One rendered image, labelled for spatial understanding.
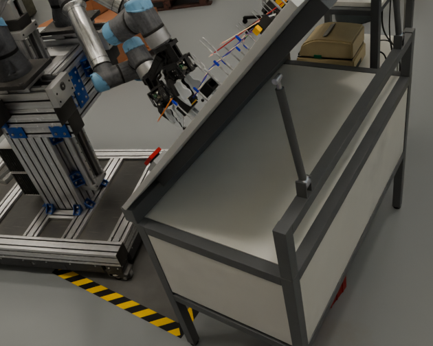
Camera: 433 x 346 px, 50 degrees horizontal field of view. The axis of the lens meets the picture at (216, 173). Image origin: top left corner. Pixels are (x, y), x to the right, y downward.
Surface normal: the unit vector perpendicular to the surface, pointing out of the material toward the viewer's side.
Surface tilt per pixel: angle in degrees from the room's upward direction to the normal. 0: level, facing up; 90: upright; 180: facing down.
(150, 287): 0
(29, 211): 0
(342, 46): 90
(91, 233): 0
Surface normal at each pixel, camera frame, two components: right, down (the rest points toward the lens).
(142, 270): -0.19, -0.75
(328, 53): -0.47, 0.64
